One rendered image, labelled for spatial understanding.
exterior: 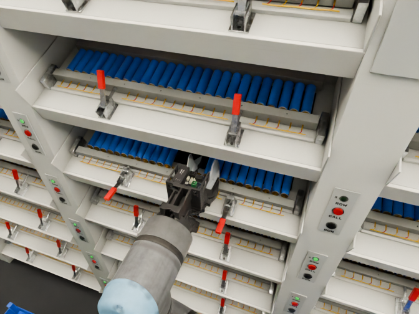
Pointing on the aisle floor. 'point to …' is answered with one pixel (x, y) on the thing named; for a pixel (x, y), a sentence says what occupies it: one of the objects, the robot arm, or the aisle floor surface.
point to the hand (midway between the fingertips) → (207, 164)
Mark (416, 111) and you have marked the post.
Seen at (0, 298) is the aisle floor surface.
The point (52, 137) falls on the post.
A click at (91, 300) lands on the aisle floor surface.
